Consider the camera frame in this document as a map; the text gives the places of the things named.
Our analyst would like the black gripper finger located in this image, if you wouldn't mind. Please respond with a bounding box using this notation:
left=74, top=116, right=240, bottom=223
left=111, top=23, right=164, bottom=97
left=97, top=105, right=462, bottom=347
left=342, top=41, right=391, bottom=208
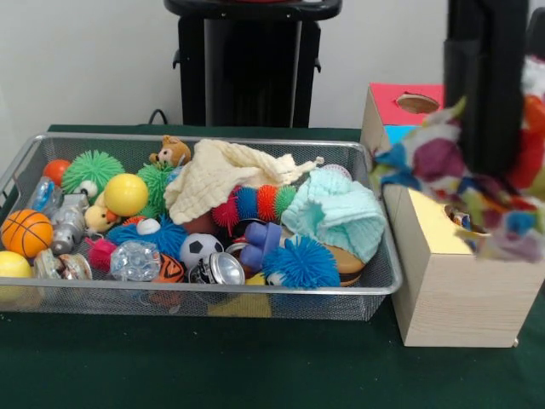
left=461, top=0, right=530, bottom=176
left=442, top=0, right=485, bottom=127

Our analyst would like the multicolour patchwork cloth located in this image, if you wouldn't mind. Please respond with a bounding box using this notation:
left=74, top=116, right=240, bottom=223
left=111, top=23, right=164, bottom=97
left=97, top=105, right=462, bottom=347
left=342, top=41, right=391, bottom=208
left=369, top=55, right=545, bottom=264

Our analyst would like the mint knitted cloth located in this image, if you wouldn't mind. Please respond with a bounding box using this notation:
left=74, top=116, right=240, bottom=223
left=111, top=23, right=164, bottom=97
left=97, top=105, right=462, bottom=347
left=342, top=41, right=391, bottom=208
left=280, top=169, right=387, bottom=262

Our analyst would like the blue spiky rubber ball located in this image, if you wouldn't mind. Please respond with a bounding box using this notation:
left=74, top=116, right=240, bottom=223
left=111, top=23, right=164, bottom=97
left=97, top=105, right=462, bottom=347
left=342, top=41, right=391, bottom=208
left=106, top=215, right=188, bottom=261
left=261, top=235, right=341, bottom=291

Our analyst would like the cream knitted cloth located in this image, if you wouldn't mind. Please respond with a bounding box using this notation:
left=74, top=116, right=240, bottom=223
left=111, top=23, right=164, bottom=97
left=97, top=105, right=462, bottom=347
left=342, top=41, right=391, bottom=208
left=163, top=138, right=325, bottom=225

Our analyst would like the wooden three-hole sorting box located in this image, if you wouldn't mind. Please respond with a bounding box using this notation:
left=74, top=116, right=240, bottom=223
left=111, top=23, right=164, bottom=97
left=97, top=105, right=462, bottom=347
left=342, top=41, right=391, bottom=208
left=359, top=82, right=545, bottom=349

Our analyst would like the multicolour spiky caterpillar toy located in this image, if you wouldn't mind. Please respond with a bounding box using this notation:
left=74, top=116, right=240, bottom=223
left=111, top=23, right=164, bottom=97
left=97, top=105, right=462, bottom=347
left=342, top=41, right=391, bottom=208
left=211, top=183, right=298, bottom=227

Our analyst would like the brown plush animal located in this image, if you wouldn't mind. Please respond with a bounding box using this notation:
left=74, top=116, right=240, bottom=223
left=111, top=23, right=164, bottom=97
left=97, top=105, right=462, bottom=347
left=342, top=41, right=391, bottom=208
left=148, top=135, right=192, bottom=166

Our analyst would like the small soccer ball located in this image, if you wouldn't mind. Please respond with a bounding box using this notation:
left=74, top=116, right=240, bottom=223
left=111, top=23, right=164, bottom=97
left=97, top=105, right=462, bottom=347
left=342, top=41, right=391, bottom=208
left=179, top=233, right=225, bottom=270

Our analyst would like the yellow plastic ball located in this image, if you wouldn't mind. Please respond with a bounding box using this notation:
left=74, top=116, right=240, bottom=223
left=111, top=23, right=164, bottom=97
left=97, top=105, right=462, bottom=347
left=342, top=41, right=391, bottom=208
left=104, top=173, right=150, bottom=217
left=0, top=251, right=33, bottom=279

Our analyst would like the dark green tablecloth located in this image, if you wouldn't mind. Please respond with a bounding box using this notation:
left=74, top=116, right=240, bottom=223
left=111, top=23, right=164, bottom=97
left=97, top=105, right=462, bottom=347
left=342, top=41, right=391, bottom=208
left=0, top=123, right=545, bottom=409

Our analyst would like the large green spiky ball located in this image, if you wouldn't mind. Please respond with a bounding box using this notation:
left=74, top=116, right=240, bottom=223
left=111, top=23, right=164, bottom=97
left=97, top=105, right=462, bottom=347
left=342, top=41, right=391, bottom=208
left=61, top=149, right=126, bottom=193

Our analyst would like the yellow plush duck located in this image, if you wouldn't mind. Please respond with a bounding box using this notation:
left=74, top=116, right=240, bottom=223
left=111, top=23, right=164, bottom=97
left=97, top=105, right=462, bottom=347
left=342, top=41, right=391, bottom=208
left=83, top=193, right=121, bottom=234

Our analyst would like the red-orange ball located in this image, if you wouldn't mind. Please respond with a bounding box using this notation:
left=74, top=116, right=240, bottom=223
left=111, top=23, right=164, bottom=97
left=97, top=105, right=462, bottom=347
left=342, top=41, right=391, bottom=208
left=42, top=159, right=72, bottom=187

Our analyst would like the silver toy robot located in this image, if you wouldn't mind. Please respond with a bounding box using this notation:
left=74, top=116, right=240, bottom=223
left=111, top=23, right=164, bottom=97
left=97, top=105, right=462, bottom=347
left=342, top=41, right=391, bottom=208
left=49, top=193, right=90, bottom=256

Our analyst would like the orange basketball toy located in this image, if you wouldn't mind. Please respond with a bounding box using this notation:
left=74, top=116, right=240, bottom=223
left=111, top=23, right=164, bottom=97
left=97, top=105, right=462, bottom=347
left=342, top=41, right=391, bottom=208
left=0, top=208, right=55, bottom=259

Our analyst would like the wire mesh bin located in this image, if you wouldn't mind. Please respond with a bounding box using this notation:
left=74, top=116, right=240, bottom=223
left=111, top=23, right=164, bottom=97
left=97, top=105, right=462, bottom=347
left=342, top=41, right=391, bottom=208
left=0, top=131, right=404, bottom=324

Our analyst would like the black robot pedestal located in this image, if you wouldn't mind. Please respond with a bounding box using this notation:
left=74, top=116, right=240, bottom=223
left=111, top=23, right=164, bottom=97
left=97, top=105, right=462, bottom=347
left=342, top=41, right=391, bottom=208
left=163, top=0, right=344, bottom=129

